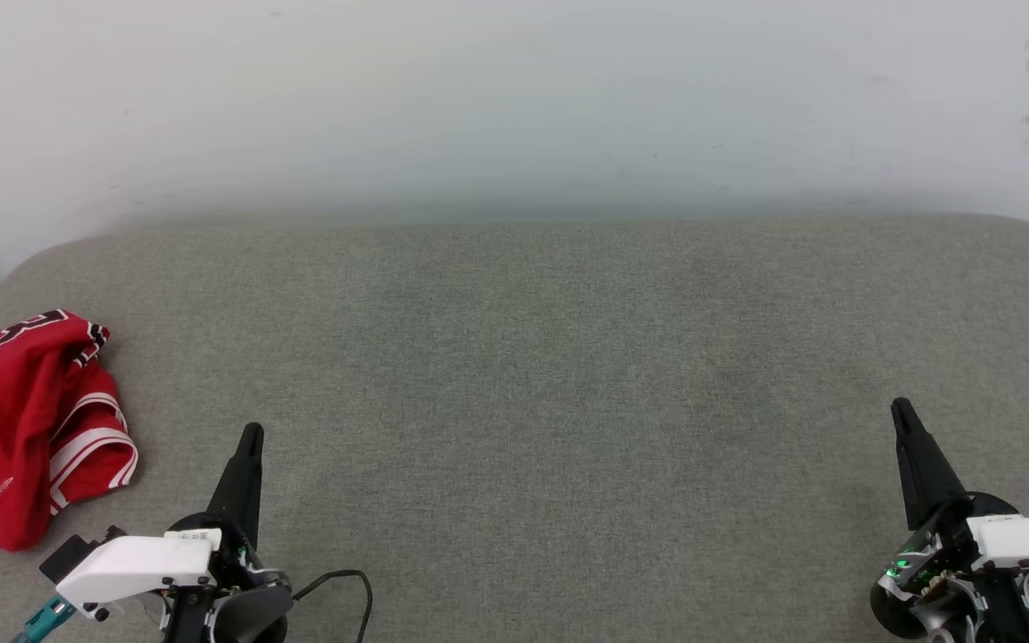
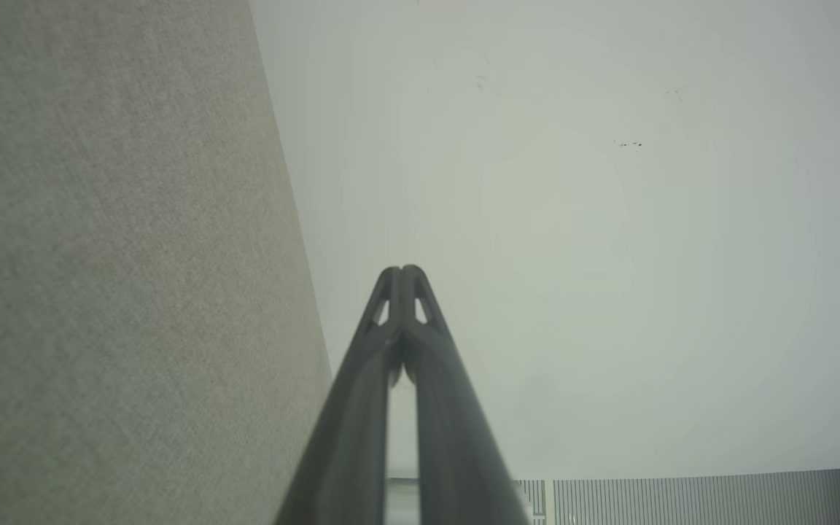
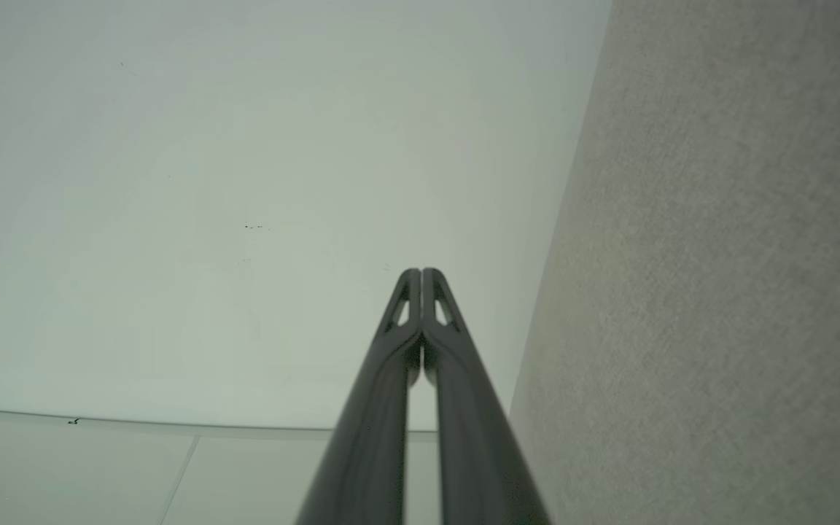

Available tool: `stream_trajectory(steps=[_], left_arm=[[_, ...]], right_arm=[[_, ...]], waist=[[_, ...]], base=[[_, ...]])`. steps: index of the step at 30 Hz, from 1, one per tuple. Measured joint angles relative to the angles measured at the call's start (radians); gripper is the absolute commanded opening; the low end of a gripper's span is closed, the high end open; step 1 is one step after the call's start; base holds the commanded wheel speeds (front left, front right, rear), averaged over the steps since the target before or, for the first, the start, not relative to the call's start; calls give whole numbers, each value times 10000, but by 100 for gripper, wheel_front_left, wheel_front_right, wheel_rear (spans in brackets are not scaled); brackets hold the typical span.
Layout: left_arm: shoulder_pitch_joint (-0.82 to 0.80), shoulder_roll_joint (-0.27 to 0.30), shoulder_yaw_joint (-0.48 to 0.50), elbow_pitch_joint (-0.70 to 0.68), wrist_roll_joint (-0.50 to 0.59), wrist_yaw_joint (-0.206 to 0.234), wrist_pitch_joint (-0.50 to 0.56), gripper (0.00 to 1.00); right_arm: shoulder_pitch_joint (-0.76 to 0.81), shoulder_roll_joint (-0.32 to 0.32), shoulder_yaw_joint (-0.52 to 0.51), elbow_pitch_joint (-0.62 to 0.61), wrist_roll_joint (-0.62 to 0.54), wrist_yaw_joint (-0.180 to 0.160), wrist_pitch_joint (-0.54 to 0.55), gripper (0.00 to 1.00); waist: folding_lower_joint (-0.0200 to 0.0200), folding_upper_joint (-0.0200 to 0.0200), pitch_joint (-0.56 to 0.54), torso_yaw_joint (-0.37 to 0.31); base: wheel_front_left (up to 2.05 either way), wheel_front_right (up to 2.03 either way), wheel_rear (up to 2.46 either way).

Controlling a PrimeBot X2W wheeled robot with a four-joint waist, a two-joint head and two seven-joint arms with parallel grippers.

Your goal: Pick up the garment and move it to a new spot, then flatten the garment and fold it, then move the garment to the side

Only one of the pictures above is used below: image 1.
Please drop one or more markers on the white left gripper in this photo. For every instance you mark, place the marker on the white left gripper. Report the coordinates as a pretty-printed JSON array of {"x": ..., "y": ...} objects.
[{"x": 135, "y": 564}]

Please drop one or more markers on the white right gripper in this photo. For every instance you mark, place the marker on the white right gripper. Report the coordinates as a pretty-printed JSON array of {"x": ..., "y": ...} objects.
[{"x": 1028, "y": 543}]

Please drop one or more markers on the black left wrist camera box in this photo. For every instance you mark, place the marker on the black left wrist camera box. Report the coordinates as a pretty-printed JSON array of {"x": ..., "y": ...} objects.
[{"x": 77, "y": 554}]

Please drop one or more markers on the red and white jersey shirt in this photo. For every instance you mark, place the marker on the red and white jersey shirt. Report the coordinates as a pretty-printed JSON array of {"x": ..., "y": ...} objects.
[{"x": 14, "y": 420}]

